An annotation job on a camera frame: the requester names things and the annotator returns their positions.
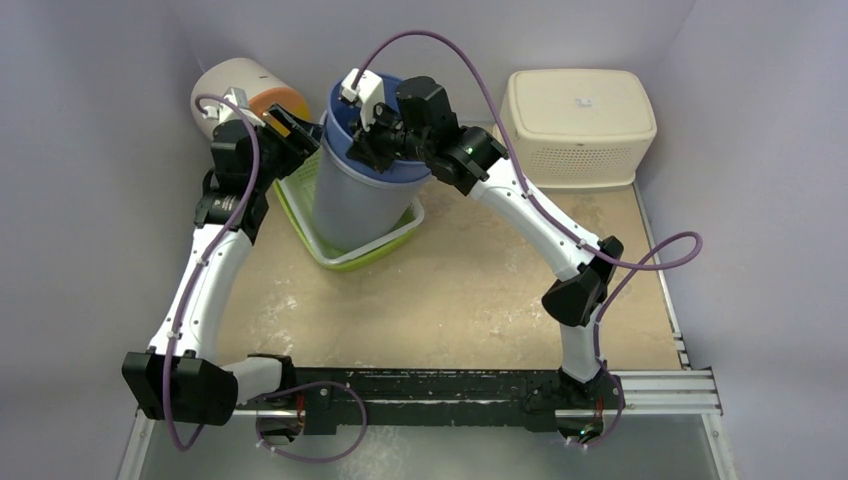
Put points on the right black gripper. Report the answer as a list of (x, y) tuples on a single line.
[(378, 137)]

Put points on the cream plastic basket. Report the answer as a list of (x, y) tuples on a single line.
[(578, 129)]

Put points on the white cylindrical drawer cabinet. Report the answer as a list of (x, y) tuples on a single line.
[(247, 84)]

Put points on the blue plastic bucket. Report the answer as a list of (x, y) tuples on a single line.
[(356, 150)]

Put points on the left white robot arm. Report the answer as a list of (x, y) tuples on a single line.
[(176, 377)]

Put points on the white perforated tray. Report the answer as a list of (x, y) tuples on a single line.
[(303, 182)]

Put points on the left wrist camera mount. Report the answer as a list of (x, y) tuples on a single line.
[(226, 107)]

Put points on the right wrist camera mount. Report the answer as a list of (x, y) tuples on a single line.
[(363, 89)]

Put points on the aluminium frame rail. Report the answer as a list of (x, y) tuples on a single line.
[(667, 430)]

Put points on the grey plastic bucket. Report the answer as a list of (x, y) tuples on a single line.
[(349, 209)]

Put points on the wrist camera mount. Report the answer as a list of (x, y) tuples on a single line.
[(363, 89), (226, 107)]

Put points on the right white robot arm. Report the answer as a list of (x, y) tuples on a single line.
[(478, 166)]

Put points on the green plastic tray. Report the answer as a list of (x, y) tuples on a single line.
[(337, 260)]

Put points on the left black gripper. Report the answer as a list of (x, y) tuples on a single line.
[(303, 138)]

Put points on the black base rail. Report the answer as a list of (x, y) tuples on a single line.
[(538, 401)]

